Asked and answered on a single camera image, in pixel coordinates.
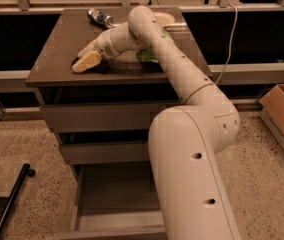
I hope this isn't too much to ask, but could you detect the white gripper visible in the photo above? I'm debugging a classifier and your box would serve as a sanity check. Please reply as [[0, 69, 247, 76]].
[[72, 30, 120, 73]]

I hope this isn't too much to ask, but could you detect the black rxbar chocolate wrapper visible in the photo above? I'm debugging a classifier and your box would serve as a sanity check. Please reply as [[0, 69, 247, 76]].
[[71, 58, 109, 74]]

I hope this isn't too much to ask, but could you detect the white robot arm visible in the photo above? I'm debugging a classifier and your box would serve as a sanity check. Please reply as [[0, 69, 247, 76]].
[[72, 6, 241, 240]]

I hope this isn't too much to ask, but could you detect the grey drawer cabinet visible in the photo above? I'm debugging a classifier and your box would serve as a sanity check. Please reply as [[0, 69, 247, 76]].
[[25, 6, 214, 240]]

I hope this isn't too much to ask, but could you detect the grey top drawer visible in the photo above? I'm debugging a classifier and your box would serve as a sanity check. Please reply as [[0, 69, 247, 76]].
[[40, 100, 180, 133]]

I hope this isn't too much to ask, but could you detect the grey drawer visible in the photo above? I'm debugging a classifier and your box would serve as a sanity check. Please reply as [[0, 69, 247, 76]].
[[61, 161, 167, 240], [59, 141, 149, 165], [40, 100, 180, 133]]

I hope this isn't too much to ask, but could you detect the grey middle drawer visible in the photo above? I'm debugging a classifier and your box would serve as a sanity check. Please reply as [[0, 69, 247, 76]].
[[59, 141, 149, 165]]

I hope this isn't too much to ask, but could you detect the grey bottom drawer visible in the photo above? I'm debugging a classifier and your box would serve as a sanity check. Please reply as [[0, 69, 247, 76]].
[[61, 161, 167, 240]]

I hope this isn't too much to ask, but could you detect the blue soda can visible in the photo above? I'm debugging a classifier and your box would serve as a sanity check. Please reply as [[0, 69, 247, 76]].
[[87, 8, 113, 29]]

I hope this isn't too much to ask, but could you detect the green chip bag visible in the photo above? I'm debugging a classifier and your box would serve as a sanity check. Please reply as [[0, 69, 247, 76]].
[[136, 29, 173, 63]]

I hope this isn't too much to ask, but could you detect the black metal bar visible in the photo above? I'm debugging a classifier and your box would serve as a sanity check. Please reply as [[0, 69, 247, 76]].
[[0, 163, 36, 235]]

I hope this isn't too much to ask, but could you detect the white cable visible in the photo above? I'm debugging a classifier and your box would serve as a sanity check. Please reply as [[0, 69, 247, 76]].
[[214, 3, 239, 86]]

